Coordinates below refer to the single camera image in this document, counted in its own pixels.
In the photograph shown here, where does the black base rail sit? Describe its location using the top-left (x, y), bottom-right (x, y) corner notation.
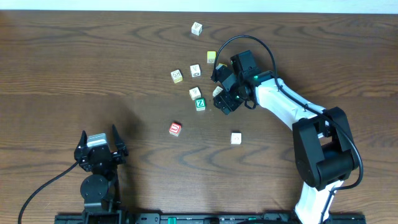
top-left (54, 211), bottom-right (367, 224)

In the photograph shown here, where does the red U letter block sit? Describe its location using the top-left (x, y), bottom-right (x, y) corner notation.
top-left (169, 122), bottom-right (182, 136)

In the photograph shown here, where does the white block red side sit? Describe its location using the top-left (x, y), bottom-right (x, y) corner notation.
top-left (231, 133), bottom-right (242, 144)

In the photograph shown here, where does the white block yellow side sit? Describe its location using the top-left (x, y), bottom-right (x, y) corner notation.
top-left (170, 70), bottom-right (183, 83)

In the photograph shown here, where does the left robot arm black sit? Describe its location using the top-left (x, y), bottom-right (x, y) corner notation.
top-left (74, 126), bottom-right (129, 218)

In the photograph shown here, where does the white block green side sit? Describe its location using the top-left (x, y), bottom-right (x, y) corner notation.
top-left (189, 87), bottom-right (201, 100)

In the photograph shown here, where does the yellow block upper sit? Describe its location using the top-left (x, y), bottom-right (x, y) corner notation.
top-left (206, 51), bottom-right (216, 64)

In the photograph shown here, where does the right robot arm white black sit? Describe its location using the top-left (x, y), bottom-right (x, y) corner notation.
top-left (211, 65), bottom-right (363, 223)

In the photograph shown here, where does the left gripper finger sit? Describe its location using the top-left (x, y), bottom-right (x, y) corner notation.
top-left (112, 125), bottom-right (127, 153)
top-left (78, 131), bottom-right (87, 149)

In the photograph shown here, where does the green Z letter block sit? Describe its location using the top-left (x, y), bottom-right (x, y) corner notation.
top-left (195, 98), bottom-right (206, 111)

